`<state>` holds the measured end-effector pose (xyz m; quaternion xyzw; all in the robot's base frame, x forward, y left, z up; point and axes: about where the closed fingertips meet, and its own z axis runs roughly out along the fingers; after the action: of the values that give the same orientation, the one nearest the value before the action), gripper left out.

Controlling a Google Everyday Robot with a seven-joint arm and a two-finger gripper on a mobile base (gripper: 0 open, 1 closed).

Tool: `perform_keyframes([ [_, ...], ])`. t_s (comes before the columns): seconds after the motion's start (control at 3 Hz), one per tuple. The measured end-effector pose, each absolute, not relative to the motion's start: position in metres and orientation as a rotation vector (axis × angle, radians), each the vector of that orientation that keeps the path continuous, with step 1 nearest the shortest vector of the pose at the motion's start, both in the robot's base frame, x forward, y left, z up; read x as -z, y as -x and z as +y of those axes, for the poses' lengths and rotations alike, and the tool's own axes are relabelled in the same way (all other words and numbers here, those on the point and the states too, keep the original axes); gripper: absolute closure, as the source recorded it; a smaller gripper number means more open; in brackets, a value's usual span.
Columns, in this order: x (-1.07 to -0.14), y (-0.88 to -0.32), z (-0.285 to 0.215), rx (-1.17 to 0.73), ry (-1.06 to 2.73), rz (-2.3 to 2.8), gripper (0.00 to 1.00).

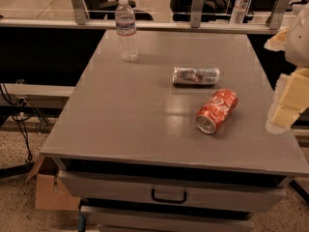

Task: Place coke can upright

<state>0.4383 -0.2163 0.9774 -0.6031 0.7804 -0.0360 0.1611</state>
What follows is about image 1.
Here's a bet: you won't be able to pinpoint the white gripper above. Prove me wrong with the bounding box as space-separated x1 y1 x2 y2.
264 6 309 134

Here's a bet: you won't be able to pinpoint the red coke can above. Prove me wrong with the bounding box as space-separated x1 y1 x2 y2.
195 89 239 134

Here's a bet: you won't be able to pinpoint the silver soda can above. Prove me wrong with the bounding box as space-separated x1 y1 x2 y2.
173 67 220 85

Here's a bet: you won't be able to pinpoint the clear water bottle in background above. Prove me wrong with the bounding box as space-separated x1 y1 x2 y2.
229 0 250 25

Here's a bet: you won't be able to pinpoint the grey drawer cabinet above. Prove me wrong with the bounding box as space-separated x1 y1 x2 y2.
42 30 308 221

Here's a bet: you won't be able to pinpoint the clear water bottle on table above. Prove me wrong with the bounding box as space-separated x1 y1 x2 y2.
115 0 138 62

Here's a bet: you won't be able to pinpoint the black office chair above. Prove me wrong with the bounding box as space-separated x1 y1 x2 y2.
78 0 155 21

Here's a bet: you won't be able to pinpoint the lower grey drawer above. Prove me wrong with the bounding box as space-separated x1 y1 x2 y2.
81 206 254 232

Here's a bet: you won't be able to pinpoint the brown cardboard box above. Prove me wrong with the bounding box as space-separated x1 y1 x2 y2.
26 155 80 211

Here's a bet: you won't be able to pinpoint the top drawer with black handle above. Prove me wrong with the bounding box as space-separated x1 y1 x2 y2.
59 170 286 213

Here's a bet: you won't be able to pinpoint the metal railing frame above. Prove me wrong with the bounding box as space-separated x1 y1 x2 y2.
0 0 298 35

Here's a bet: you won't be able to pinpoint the black cables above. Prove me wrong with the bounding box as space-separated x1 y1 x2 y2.
0 82 49 166

